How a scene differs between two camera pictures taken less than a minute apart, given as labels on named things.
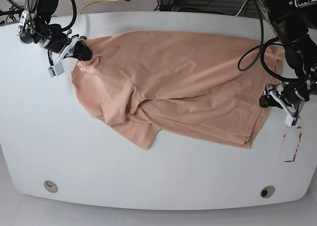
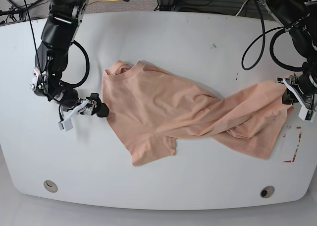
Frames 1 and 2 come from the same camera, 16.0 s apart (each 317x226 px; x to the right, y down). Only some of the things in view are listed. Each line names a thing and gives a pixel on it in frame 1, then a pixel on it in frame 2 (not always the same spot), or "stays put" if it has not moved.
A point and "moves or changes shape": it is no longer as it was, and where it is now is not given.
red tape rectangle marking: (294, 155) stays put
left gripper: (56, 40) to (85, 106)
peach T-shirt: (204, 86) moves or changes shape
